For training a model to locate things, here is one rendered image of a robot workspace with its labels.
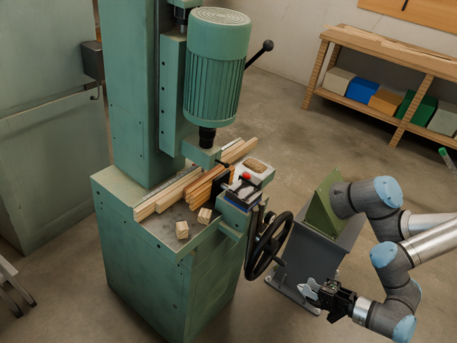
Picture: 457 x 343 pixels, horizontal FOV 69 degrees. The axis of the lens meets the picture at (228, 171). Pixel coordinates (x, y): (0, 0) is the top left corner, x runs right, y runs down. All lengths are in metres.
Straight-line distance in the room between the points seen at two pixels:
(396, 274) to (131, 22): 1.11
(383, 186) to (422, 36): 2.77
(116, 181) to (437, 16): 3.48
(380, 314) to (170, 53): 1.01
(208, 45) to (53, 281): 1.63
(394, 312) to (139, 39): 1.12
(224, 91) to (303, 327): 1.46
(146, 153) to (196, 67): 0.44
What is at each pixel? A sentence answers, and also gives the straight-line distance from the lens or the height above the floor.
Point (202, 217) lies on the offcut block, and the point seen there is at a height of 0.93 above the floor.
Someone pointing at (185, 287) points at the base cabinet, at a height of 0.59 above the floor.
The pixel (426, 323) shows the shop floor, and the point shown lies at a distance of 2.45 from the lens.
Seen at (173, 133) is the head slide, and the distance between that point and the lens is 1.17.
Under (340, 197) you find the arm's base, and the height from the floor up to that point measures 0.75.
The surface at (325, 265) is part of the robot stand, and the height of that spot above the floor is 0.37.
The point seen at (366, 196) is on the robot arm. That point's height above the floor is 0.82.
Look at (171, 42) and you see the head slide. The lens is 1.05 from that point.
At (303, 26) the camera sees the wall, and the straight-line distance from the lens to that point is 4.49.
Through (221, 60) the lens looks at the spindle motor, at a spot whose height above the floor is 1.41.
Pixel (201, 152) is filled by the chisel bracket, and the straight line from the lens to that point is 1.16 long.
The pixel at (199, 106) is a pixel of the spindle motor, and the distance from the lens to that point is 1.02.
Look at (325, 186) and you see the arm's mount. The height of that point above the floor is 0.76.
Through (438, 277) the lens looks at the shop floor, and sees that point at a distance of 2.73.
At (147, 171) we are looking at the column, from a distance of 1.33.
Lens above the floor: 1.75
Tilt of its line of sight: 39 degrees down
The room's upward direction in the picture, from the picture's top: 10 degrees clockwise
